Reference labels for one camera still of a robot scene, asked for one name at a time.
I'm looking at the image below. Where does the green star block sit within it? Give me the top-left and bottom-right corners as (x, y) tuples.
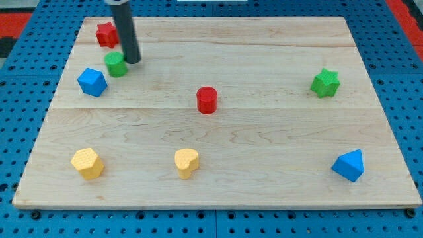
(310, 68), (340, 98)

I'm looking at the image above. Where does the blue cube block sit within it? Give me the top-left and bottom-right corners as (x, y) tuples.
(77, 68), (108, 97)

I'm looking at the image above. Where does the red star block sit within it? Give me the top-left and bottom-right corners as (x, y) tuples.
(95, 22), (119, 48)

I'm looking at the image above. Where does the light wooden board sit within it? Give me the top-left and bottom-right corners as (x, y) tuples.
(13, 17), (422, 210)

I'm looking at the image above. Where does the red cylinder block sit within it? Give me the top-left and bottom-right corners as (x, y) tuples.
(196, 86), (218, 114)

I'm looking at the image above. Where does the yellow heart block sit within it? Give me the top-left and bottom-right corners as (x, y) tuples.
(174, 148), (200, 179)

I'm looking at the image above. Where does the green cylinder block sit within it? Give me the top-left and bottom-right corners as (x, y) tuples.
(104, 52), (128, 77)

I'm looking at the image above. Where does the yellow hexagon block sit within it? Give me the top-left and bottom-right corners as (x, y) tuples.
(71, 148), (104, 180)

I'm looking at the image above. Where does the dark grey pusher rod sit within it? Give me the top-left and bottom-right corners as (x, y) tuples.
(104, 0), (141, 64)

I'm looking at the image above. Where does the blue triangular prism block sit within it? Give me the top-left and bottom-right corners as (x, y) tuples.
(331, 149), (364, 182)

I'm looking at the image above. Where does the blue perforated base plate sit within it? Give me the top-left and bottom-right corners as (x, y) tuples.
(1, 0), (422, 237)

